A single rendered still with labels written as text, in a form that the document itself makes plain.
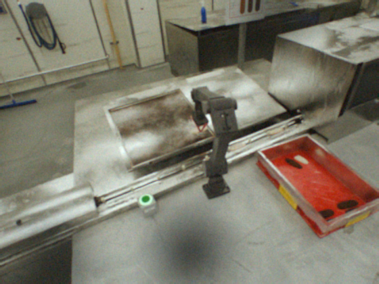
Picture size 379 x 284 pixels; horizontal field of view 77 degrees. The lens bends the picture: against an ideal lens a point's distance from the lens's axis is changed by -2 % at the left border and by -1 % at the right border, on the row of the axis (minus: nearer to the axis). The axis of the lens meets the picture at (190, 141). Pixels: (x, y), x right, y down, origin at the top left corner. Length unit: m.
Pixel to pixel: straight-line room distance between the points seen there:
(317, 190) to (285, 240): 0.32
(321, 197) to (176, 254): 0.70
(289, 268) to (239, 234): 0.21
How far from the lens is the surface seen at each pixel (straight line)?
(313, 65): 1.48
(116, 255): 1.11
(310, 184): 1.32
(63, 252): 1.33
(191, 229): 1.10
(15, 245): 1.23
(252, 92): 1.76
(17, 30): 4.66
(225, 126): 0.80
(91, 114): 1.96
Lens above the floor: 1.77
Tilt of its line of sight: 40 degrees down
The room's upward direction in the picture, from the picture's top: 5 degrees counter-clockwise
